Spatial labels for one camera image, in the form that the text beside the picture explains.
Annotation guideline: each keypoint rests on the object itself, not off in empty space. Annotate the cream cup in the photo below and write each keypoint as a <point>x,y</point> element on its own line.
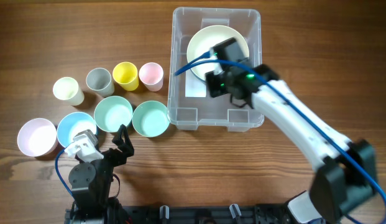
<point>68,90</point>

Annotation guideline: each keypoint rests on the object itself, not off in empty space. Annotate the pink cup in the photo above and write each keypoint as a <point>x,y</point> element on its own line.
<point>151,75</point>

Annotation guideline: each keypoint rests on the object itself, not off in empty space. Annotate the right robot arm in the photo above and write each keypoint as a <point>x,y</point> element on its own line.
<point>345,173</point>

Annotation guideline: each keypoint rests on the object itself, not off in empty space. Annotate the grey cup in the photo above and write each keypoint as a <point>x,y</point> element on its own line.
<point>100,81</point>

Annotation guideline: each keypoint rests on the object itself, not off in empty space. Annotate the white label in container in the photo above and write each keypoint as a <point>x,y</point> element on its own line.
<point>194,87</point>

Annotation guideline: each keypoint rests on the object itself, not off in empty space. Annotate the yellow cup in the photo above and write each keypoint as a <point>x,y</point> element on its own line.
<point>126,75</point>

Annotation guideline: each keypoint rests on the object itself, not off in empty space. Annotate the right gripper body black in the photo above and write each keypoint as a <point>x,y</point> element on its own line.
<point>219,83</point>

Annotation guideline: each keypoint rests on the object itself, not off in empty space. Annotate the mint small bowl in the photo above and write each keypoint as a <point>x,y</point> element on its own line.
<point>112,112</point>
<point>150,119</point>

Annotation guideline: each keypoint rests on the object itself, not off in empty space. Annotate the pink small bowl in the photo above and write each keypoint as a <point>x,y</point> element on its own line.
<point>37,137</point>

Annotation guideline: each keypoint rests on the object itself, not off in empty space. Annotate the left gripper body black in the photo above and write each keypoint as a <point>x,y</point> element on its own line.
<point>112,159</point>

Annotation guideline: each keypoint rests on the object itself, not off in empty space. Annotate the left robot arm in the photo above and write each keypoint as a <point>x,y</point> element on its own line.
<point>91,179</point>

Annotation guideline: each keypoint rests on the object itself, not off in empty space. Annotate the cream bowl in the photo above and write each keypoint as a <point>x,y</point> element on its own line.
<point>209,36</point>

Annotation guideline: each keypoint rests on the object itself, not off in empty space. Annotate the light blue small bowl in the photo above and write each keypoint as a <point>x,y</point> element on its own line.
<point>72,124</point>

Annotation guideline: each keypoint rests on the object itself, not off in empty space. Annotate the clear plastic storage container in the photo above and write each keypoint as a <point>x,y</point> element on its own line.
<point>190,113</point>

